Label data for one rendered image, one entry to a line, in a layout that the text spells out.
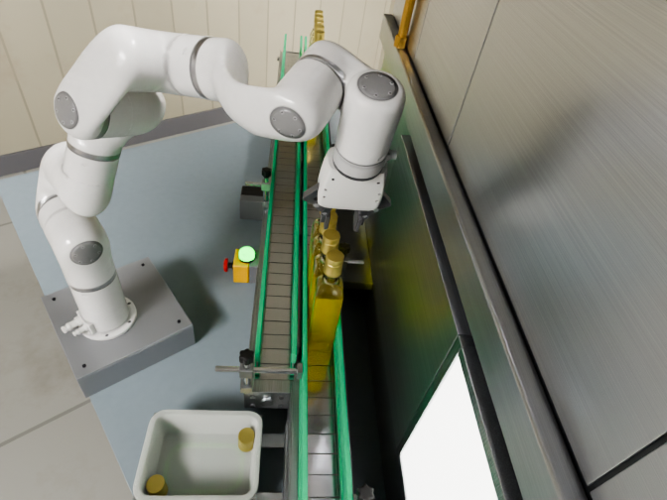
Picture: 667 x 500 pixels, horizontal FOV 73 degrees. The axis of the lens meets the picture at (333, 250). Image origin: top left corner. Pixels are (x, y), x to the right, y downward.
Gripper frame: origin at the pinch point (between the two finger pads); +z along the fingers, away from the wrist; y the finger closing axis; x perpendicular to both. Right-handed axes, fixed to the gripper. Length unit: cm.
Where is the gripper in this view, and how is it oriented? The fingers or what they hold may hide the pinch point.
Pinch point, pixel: (341, 217)
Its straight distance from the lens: 78.9
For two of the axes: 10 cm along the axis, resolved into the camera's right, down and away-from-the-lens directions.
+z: -1.3, 4.9, 8.6
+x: 0.1, 8.7, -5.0
